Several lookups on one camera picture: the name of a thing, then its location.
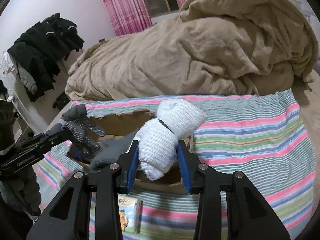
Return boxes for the grey dotted grip glove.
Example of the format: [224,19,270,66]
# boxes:
[47,104,105,157]

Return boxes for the grey fuzzy glove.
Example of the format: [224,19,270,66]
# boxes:
[89,130,138,173]

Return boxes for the white socks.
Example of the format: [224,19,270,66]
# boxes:
[134,99,208,181]

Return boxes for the blue tissue pack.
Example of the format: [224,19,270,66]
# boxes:
[73,151,84,162]

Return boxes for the yellow duck tissue pack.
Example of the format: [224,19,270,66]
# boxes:
[118,194,142,233]

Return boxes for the grey knit garment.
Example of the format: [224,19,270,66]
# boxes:
[17,63,37,94]

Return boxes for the brown cardboard box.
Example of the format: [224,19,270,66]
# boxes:
[66,109,187,195]

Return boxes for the striped pastel blanket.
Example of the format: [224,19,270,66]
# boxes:
[37,88,317,240]

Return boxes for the black clothes pile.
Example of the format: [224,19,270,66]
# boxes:
[7,13,84,102]

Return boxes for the pink curtain left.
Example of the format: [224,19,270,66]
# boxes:
[103,0,152,36]

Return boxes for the beige fleece blanket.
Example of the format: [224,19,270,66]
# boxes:
[65,0,318,101]

